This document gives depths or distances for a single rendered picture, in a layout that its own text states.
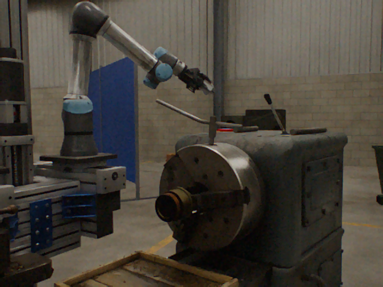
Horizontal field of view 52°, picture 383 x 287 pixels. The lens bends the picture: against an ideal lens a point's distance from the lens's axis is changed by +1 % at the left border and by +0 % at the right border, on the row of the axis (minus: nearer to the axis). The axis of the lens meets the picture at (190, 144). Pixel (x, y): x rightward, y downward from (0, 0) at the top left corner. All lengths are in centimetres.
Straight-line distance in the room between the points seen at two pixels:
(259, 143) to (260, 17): 1067
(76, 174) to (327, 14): 1033
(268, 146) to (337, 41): 1017
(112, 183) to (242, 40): 1048
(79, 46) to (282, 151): 103
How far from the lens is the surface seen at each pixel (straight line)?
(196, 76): 191
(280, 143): 118
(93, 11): 171
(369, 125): 1110
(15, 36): 170
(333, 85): 1114
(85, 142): 162
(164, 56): 187
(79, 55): 180
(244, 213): 107
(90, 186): 156
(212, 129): 114
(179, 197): 103
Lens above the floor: 132
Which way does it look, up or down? 4 degrees down
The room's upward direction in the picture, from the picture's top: straight up
